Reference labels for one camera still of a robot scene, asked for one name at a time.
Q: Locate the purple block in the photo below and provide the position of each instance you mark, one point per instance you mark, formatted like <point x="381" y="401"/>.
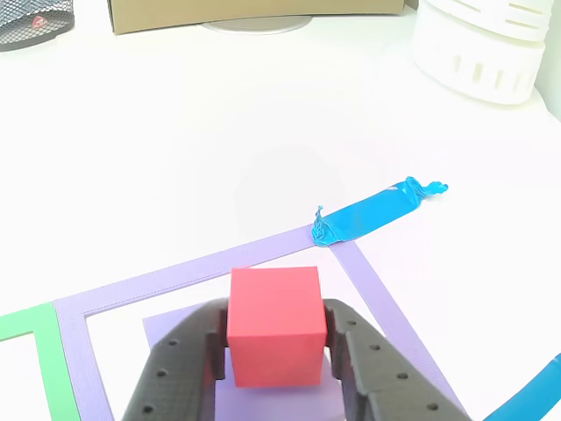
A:
<point x="280" y="403"/>

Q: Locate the small red cube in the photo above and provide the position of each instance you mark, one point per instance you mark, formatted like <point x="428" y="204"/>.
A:
<point x="276" y="320"/>

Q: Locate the blue tape strip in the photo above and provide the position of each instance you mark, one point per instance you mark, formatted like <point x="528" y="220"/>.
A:
<point x="530" y="394"/>
<point x="372" y="215"/>

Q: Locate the polymaker cardboard box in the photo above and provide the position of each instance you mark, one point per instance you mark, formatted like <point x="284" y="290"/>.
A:
<point x="254" y="13"/>

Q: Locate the black mesh pen holder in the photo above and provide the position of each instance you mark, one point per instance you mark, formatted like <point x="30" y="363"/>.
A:
<point x="33" y="22"/>

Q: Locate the purple square frame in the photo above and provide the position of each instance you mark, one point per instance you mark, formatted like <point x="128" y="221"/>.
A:
<point x="175" y="276"/>

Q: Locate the green square frame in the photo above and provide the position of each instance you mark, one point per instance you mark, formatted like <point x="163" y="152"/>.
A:
<point x="48" y="351"/>

